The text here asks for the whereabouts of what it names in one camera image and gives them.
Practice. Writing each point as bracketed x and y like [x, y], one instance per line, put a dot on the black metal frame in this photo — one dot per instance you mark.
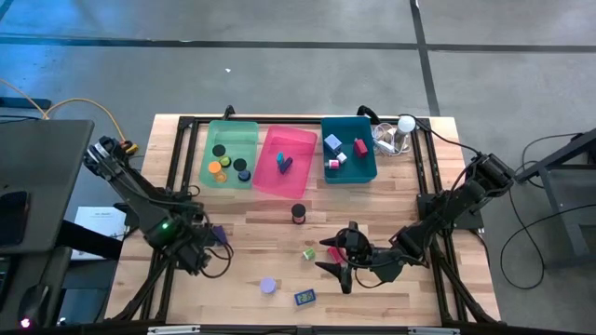
[185, 123]

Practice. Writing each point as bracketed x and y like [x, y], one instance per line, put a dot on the purple digital display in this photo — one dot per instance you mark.
[287, 165]

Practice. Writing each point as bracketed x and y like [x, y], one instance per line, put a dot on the lavender hourglass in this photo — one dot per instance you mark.
[267, 285]

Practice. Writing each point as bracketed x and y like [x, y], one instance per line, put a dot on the black desk beam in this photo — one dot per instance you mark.
[93, 242]

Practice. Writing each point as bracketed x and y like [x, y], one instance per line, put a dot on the black phone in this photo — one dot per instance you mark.
[11, 218]

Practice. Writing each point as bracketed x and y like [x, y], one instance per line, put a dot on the white paper booklet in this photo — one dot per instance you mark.
[100, 218]

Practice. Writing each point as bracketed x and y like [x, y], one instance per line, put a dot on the white light bulb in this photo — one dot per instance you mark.
[406, 122]

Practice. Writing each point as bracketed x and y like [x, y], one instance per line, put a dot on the dark blue bar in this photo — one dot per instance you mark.
[23, 103]

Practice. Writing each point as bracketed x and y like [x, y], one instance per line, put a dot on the pink white charger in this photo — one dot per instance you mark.
[333, 164]

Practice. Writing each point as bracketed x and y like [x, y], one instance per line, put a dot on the pink plastic bin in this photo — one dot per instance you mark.
[298, 181]

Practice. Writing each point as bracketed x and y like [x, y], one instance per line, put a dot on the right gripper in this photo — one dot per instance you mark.
[368, 260]

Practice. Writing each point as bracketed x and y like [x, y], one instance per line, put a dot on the orange hourglass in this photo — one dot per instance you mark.
[215, 167]

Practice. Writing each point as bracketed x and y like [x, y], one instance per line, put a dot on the silver bracket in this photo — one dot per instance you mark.
[433, 330]
[174, 330]

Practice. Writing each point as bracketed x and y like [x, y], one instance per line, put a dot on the teal plastic bin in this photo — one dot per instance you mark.
[358, 170]

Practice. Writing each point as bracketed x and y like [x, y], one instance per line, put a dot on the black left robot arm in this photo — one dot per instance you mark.
[139, 200]

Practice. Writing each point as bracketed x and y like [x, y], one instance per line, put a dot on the black hourglass with blue sand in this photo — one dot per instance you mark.
[239, 164]

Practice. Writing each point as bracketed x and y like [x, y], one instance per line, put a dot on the gray desk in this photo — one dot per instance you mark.
[46, 163]

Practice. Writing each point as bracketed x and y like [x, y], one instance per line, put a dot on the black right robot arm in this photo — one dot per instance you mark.
[447, 205]

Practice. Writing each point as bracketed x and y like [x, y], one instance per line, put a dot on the black computer mouse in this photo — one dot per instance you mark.
[35, 302]

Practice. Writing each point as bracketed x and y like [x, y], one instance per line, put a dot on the green white charger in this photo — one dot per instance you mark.
[308, 254]

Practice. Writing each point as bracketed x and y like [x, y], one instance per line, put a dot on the black hourglass with red sand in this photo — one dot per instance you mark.
[298, 210]

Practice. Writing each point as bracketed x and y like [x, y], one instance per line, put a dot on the black hourglass with yellow sand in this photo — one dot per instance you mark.
[219, 150]

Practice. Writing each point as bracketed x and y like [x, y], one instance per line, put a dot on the black clamp knob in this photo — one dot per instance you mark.
[229, 111]

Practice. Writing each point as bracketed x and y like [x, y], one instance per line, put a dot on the lavender charger cube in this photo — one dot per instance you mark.
[332, 142]

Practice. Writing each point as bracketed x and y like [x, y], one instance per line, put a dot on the purple charger cube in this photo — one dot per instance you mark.
[220, 236]

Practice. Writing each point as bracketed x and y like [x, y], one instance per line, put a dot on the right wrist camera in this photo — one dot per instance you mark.
[352, 239]

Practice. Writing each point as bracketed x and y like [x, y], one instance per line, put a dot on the white power adapter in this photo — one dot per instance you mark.
[385, 145]

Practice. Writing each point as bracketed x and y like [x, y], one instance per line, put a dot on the dark metal stand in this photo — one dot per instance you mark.
[565, 205]

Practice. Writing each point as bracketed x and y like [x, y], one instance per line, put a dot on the blue digital display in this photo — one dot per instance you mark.
[305, 297]

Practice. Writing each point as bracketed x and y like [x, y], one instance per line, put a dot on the green plastic bin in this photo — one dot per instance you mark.
[233, 135]

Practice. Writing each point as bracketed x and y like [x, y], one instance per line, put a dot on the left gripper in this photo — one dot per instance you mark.
[195, 253]

